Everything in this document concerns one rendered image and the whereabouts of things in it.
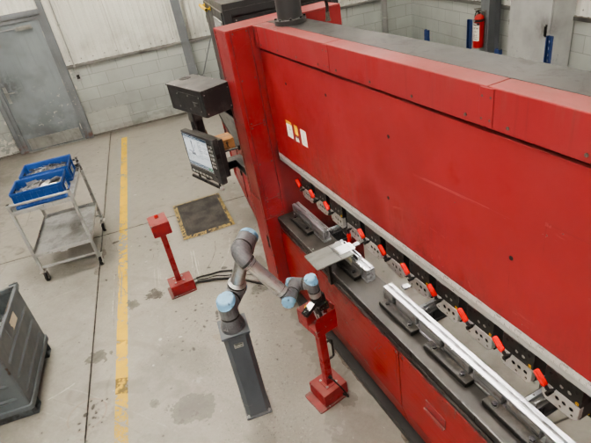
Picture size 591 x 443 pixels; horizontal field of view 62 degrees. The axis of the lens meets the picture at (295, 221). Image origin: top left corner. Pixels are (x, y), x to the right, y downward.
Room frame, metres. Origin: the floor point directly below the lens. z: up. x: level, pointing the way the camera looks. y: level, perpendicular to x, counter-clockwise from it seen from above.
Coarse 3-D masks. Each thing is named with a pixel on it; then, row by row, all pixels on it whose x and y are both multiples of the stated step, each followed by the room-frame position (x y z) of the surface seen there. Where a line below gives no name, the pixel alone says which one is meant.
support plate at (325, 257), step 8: (328, 248) 2.59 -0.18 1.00; (304, 256) 2.55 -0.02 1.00; (312, 256) 2.54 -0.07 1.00; (320, 256) 2.52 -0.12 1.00; (328, 256) 2.51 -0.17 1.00; (336, 256) 2.49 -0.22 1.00; (344, 256) 2.48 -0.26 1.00; (312, 264) 2.45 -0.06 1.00; (320, 264) 2.44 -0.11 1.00; (328, 264) 2.42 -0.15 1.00
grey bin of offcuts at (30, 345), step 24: (0, 312) 3.24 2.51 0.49; (24, 312) 3.15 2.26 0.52; (0, 336) 2.67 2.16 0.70; (24, 336) 2.97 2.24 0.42; (0, 360) 2.54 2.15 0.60; (24, 360) 2.76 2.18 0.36; (0, 384) 2.52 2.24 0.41; (24, 384) 2.61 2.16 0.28; (0, 408) 2.50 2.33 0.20; (24, 408) 2.51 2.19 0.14
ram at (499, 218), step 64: (320, 128) 2.65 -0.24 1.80; (384, 128) 2.04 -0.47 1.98; (448, 128) 1.65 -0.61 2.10; (384, 192) 2.07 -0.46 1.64; (448, 192) 1.65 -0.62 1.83; (512, 192) 1.36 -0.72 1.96; (576, 192) 1.15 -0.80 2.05; (448, 256) 1.64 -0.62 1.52; (512, 256) 1.34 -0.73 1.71; (576, 256) 1.12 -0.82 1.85; (512, 320) 1.31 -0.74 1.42; (576, 320) 1.09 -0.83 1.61; (576, 384) 1.04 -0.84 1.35
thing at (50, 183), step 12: (24, 180) 4.76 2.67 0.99; (36, 180) 4.71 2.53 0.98; (48, 180) 4.67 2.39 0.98; (60, 180) 4.68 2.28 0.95; (12, 192) 4.52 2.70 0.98; (24, 192) 4.43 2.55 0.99; (36, 192) 4.45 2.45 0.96; (48, 192) 4.48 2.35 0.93; (24, 204) 4.43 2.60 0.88; (36, 204) 4.45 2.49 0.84
